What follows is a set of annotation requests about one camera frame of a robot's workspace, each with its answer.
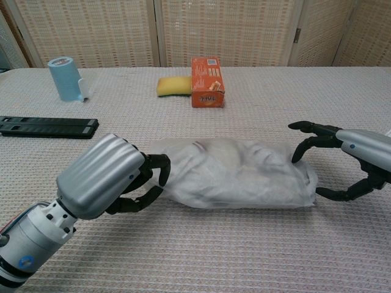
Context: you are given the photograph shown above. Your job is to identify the woven checked tablecloth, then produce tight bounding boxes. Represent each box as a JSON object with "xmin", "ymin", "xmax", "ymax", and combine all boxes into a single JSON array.
[{"xmin": 0, "ymin": 66, "xmax": 391, "ymax": 293}]

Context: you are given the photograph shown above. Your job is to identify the white cloth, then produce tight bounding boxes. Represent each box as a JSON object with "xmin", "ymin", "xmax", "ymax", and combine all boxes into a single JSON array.
[{"xmin": 164, "ymin": 139, "xmax": 318, "ymax": 208}]

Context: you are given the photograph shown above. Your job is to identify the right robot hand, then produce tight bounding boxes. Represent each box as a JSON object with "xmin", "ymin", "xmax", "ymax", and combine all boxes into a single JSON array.
[{"xmin": 288, "ymin": 120, "xmax": 391, "ymax": 203}]

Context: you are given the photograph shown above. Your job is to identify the yellow green sponge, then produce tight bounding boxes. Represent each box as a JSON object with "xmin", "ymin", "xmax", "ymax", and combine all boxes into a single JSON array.
[{"xmin": 157, "ymin": 76, "xmax": 193, "ymax": 99}]

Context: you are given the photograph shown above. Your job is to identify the light blue cylindrical container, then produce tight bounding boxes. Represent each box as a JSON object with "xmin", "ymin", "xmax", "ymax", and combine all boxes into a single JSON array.
[{"xmin": 47, "ymin": 56, "xmax": 91, "ymax": 103}]

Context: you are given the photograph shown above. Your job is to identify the orange cardboard box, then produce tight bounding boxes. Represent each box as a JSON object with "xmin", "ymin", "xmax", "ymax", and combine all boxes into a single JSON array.
[{"xmin": 191, "ymin": 56, "xmax": 227, "ymax": 109}]

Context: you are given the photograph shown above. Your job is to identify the transparent plastic zip bag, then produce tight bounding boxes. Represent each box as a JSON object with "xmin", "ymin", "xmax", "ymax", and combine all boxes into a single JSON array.
[{"xmin": 152, "ymin": 137, "xmax": 319, "ymax": 210}]

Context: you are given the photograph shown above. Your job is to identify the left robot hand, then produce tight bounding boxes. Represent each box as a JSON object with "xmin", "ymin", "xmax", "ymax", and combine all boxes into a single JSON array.
[{"xmin": 56, "ymin": 133, "xmax": 172, "ymax": 220}]

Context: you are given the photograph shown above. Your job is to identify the woven folding screen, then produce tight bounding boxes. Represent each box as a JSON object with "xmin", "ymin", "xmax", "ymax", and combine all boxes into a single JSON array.
[{"xmin": 0, "ymin": 0, "xmax": 391, "ymax": 68}]

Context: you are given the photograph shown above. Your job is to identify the black plastic rail strip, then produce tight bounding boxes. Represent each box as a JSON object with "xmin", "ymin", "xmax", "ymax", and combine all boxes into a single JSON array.
[{"xmin": 0, "ymin": 115, "xmax": 100, "ymax": 140}]

